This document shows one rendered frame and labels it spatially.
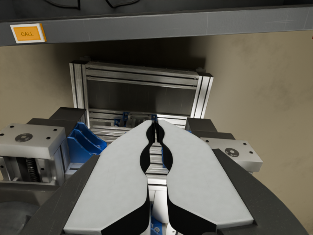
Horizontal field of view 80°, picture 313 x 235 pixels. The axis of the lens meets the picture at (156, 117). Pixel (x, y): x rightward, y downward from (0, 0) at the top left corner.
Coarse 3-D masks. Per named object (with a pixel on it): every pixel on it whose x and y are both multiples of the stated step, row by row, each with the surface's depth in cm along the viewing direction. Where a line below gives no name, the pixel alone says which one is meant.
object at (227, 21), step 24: (0, 24) 34; (48, 24) 34; (72, 24) 34; (96, 24) 34; (120, 24) 34; (144, 24) 34; (168, 24) 34; (192, 24) 34; (216, 24) 35; (240, 24) 35; (264, 24) 35; (288, 24) 35; (312, 24) 35
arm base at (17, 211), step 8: (0, 208) 41; (8, 208) 41; (16, 208) 41; (24, 208) 41; (32, 208) 42; (0, 216) 39; (8, 216) 40; (16, 216) 40; (24, 216) 40; (0, 224) 38; (8, 224) 39; (16, 224) 39; (24, 224) 40; (0, 232) 38; (8, 232) 38; (16, 232) 38
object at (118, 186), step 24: (120, 144) 10; (144, 144) 10; (96, 168) 9; (120, 168) 9; (144, 168) 10; (96, 192) 7; (120, 192) 7; (144, 192) 7; (72, 216) 7; (96, 216) 6; (120, 216) 6; (144, 216) 7
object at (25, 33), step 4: (40, 24) 33; (16, 28) 33; (20, 28) 33; (24, 28) 33; (28, 28) 33; (32, 28) 33; (36, 28) 33; (16, 32) 33; (20, 32) 33; (24, 32) 33; (28, 32) 33; (32, 32) 33; (36, 32) 33; (16, 36) 34; (20, 36) 34; (24, 36) 34; (28, 36) 34; (32, 36) 34; (36, 36) 34; (44, 36) 34; (20, 40) 34; (24, 40) 34; (28, 40) 34
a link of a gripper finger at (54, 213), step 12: (96, 156) 9; (84, 168) 9; (72, 180) 8; (84, 180) 8; (60, 192) 8; (72, 192) 7; (48, 204) 7; (60, 204) 7; (72, 204) 7; (36, 216) 7; (48, 216) 7; (60, 216) 7; (24, 228) 6; (36, 228) 6; (48, 228) 6; (60, 228) 6
